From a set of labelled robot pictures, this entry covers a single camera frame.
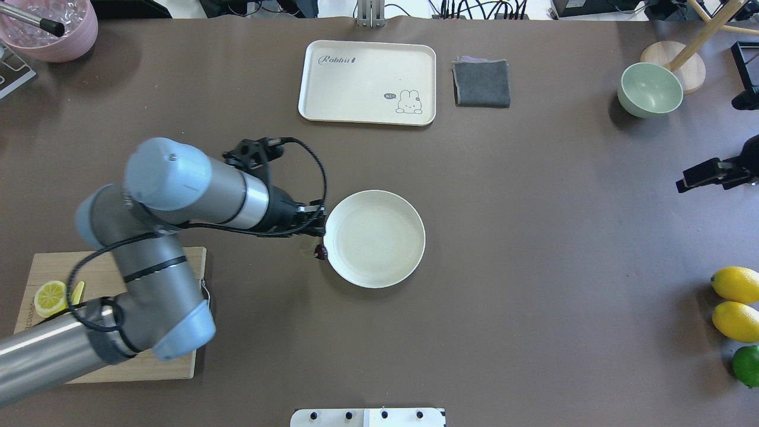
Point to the yellow lemon right one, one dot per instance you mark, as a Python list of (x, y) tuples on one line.
[(736, 284)]

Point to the cream rabbit tray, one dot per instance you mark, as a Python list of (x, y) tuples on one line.
[(368, 82)]

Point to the green lime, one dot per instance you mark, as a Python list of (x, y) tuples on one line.
[(745, 365)]

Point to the lemon wedge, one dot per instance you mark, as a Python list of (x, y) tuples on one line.
[(77, 293)]

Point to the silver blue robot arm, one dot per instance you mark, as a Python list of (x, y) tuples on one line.
[(137, 290)]

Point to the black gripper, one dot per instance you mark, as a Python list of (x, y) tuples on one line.
[(280, 213)]

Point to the black camera on tripod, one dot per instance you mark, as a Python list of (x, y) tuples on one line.
[(729, 173)]

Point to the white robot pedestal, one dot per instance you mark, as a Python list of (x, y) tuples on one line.
[(383, 416)]

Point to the wooden cup stand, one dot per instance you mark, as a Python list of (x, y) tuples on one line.
[(683, 60)]

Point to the lemon half slice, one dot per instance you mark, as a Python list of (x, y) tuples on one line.
[(50, 299)]

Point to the aluminium frame post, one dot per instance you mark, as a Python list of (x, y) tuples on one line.
[(370, 13)]

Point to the light green bowl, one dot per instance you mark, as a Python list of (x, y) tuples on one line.
[(647, 90)]

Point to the pink bowl with ice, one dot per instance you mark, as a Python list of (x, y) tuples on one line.
[(81, 30)]

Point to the dark red cherry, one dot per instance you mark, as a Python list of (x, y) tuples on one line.
[(320, 252)]

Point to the grey folded cloth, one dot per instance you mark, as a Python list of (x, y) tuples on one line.
[(481, 82)]

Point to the black tool in bowl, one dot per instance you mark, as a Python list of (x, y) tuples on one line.
[(54, 27)]

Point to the cream round plate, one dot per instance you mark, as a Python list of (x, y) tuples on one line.
[(374, 239)]

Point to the yellow lemon near lime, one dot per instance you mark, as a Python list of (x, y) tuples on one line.
[(736, 321)]

